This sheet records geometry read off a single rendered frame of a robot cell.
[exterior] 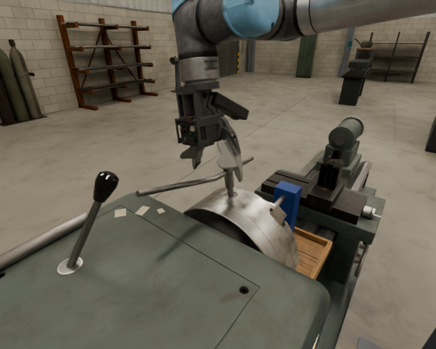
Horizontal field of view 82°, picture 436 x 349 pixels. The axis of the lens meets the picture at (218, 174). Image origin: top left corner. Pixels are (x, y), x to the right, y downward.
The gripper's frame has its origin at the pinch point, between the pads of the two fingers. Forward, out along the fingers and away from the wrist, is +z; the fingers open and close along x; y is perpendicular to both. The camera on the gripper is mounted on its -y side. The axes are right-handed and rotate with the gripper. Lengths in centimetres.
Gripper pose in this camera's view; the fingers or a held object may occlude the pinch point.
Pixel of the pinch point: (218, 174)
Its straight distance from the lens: 58.0
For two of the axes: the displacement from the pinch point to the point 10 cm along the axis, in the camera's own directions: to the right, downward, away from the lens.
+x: 7.0, 1.9, -6.8
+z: 0.9, 9.3, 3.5
